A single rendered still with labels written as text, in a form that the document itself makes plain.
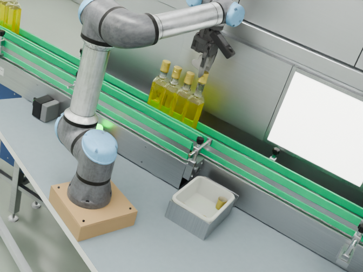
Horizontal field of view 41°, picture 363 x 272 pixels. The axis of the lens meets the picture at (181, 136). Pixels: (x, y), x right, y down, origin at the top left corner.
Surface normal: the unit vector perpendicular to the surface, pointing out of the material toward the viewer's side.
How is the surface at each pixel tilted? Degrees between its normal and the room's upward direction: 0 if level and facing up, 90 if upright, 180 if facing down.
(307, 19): 90
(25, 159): 0
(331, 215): 90
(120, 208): 0
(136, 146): 90
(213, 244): 0
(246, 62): 90
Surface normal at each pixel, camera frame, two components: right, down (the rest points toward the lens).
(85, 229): 0.59, 0.54
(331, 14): -0.50, 0.31
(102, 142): 0.34, -0.76
